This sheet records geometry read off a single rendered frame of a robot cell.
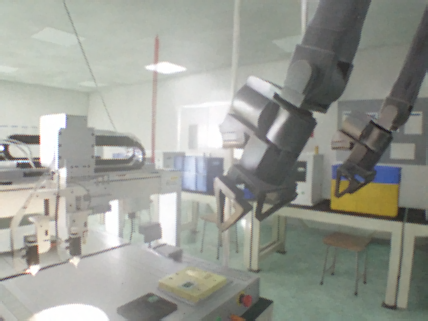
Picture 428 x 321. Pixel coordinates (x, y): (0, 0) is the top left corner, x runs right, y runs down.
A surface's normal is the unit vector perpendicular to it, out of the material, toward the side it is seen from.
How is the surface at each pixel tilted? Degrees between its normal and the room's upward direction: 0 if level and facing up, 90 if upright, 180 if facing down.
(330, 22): 79
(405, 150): 90
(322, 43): 91
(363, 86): 90
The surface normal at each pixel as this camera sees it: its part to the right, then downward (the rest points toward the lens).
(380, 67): -0.59, 0.03
